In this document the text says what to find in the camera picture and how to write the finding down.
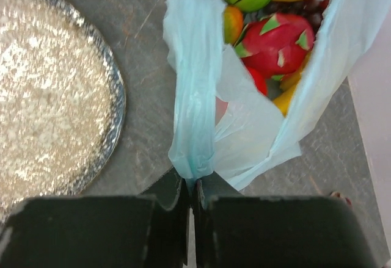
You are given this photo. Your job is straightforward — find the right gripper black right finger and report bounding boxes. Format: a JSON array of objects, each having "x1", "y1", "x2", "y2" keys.
[{"x1": 194, "y1": 173, "x2": 387, "y2": 267}]

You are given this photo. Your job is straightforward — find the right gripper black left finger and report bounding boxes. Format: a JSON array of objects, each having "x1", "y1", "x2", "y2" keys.
[{"x1": 1, "y1": 170, "x2": 189, "y2": 267}]

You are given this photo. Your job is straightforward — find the light blue plastic bag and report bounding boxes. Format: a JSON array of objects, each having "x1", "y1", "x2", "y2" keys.
[{"x1": 163, "y1": 0, "x2": 390, "y2": 190}]

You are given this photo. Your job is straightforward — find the red fake dragon fruit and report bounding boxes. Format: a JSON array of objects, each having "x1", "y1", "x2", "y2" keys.
[{"x1": 235, "y1": 13, "x2": 315, "y2": 79}]

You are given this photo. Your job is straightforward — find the red fake tomato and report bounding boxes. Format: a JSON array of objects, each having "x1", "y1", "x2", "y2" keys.
[{"x1": 246, "y1": 67, "x2": 268, "y2": 96}]

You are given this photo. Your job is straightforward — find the orange yellow fake mango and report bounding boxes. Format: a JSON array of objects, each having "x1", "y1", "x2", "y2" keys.
[{"x1": 224, "y1": 5, "x2": 244, "y2": 45}]

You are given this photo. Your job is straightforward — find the dark purple fake grapes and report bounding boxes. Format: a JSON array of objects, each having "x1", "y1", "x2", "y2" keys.
[{"x1": 244, "y1": 0, "x2": 330, "y2": 34}]

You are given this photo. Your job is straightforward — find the speckled round plate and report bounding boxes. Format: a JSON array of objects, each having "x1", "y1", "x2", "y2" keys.
[{"x1": 1, "y1": 0, "x2": 126, "y2": 221}]

